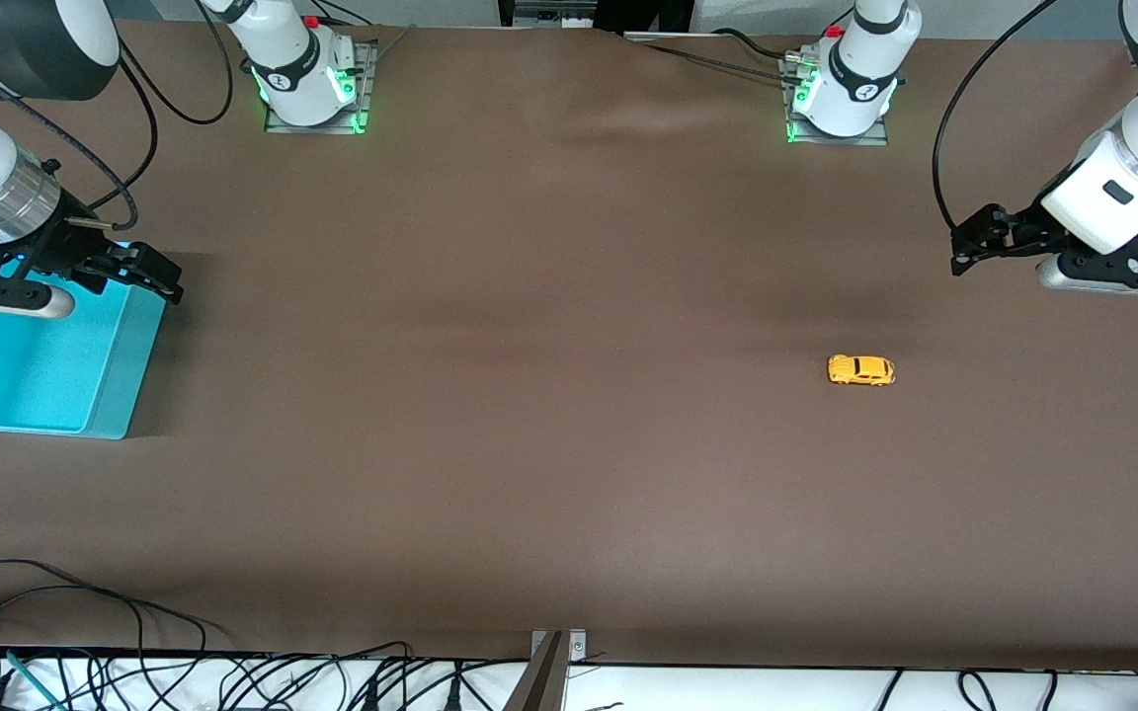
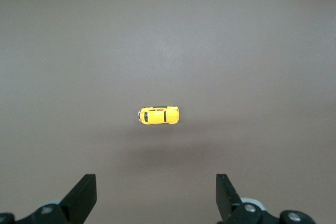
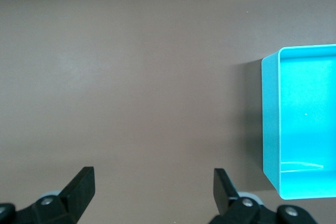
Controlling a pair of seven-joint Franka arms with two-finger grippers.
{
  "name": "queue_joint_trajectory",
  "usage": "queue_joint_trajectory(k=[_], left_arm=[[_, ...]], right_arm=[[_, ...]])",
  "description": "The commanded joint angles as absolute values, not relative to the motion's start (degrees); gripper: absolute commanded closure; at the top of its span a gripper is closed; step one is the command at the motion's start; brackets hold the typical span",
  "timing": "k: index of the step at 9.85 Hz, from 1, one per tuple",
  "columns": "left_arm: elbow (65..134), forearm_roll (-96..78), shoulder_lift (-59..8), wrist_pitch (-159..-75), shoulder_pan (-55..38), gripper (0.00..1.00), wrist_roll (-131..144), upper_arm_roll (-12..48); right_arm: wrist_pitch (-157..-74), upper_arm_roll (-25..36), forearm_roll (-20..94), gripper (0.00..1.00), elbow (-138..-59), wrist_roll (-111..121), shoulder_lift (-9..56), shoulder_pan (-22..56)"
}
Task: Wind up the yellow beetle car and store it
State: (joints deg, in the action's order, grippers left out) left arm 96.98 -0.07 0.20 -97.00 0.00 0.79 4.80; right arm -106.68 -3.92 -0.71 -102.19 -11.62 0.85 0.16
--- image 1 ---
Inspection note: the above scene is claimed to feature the yellow beetle toy car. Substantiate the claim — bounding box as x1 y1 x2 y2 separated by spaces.
827 355 897 387

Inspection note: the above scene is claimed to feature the teal plastic bin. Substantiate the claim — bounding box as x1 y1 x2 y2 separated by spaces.
0 242 168 441

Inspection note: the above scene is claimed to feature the black equipment box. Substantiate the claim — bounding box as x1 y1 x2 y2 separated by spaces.
497 0 695 34

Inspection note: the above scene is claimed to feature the brown table mat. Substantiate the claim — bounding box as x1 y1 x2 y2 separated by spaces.
0 18 1138 674

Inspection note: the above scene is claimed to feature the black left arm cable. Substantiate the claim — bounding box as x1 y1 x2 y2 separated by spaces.
931 0 1090 237

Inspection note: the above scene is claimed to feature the braided black right arm cable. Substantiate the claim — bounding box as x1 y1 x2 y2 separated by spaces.
0 47 140 232

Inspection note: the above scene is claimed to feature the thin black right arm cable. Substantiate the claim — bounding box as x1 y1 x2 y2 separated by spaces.
85 44 160 212

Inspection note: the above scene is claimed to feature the looping black right arm cable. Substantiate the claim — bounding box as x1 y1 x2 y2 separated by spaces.
118 0 236 127

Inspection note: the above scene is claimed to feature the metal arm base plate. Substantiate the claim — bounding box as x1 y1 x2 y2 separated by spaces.
781 54 892 147
264 39 378 135

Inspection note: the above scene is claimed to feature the thick black base cable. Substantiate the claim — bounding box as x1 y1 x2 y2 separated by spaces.
712 27 799 63

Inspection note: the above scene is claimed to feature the long arcing black cable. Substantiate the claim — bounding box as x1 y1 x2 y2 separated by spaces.
0 558 234 645

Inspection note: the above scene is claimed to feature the short arcing black cable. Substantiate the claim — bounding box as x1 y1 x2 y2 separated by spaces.
0 586 147 682

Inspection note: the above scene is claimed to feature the thin grey base cable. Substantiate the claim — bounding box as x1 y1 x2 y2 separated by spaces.
622 34 803 86

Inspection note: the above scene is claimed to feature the teal cable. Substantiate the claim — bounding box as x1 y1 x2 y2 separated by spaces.
4 650 66 710

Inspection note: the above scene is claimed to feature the silver metal bracket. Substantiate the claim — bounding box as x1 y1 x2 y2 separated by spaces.
530 629 589 663

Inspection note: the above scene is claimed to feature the dark camera mount pole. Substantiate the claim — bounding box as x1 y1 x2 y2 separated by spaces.
502 632 568 711

